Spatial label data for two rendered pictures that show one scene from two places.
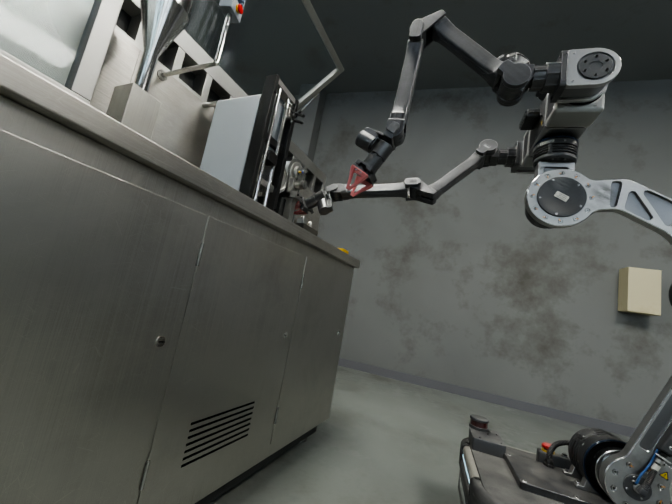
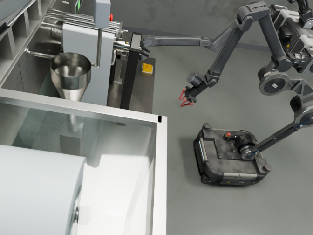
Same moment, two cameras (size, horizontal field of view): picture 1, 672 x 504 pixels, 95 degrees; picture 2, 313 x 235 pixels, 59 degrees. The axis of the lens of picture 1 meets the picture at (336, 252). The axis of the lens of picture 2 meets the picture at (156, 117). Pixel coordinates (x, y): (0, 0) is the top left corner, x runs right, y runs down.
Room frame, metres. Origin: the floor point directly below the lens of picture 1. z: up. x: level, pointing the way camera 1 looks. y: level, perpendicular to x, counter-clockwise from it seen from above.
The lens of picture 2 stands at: (0.07, 0.82, 2.17)
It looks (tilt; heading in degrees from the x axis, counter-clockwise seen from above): 46 degrees down; 324
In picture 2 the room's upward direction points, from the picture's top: 18 degrees clockwise
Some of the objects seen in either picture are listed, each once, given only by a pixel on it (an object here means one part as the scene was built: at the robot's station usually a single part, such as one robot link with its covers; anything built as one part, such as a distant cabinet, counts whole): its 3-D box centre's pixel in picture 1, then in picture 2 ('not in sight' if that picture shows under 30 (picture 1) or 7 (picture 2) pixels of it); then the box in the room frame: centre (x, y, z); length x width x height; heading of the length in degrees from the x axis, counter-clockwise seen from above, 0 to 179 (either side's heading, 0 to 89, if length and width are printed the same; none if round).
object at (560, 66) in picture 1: (546, 77); (297, 59); (0.84, -0.54, 1.45); 0.09 x 0.08 x 0.12; 162
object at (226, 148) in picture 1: (219, 157); (80, 72); (1.24, 0.55, 1.17); 0.34 x 0.05 x 0.54; 65
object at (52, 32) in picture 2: not in sight; (57, 32); (1.37, 0.63, 1.33); 0.07 x 0.07 x 0.07; 65
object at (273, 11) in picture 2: (507, 157); (266, 14); (1.32, -0.70, 1.45); 0.09 x 0.08 x 0.12; 162
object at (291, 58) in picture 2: (518, 84); (283, 61); (0.86, -0.47, 1.43); 0.10 x 0.05 x 0.09; 72
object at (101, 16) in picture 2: (234, 3); (103, 11); (0.99, 0.52, 1.66); 0.07 x 0.07 x 0.10; 81
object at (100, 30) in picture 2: (223, 38); (98, 45); (0.99, 0.53, 1.51); 0.02 x 0.02 x 0.20
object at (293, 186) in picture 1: (291, 210); (120, 63); (1.42, 0.24, 1.05); 0.06 x 0.05 x 0.31; 65
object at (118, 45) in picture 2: not in sight; (118, 44); (1.23, 0.35, 1.33); 0.06 x 0.06 x 0.06; 65
